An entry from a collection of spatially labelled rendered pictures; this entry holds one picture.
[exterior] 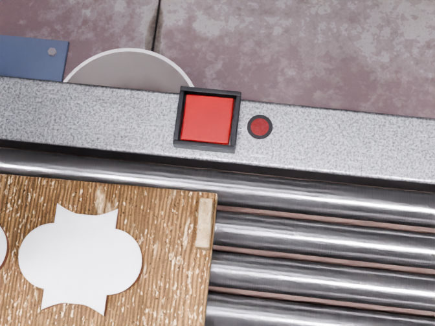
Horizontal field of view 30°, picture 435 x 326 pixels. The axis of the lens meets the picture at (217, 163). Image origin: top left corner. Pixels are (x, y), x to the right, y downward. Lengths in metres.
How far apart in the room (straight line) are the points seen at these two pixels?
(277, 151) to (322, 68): 1.04
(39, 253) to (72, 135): 0.16
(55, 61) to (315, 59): 0.64
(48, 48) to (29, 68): 0.07
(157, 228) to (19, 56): 1.20
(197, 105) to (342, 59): 1.07
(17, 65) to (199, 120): 1.14
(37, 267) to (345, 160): 0.39
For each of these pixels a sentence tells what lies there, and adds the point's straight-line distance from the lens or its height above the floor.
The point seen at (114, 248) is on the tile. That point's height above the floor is 0.95.
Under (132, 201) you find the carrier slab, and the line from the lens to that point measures 0.97.
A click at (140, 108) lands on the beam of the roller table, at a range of 1.03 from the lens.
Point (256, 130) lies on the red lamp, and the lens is 1.01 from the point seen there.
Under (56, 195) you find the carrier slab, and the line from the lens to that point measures 0.99.
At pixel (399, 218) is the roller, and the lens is 1.00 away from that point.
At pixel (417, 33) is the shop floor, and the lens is 2.09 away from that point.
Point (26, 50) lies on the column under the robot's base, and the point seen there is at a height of 0.01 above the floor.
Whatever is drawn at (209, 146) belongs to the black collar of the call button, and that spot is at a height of 0.93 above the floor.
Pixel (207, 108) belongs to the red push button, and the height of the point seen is 0.93.
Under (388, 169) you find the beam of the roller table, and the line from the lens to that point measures 1.01.
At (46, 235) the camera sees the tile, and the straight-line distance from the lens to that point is 0.97.
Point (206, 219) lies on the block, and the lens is 0.93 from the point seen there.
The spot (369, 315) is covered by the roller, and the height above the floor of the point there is 0.91.
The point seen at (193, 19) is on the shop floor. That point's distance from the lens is 2.07.
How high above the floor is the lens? 1.88
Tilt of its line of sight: 75 degrees down
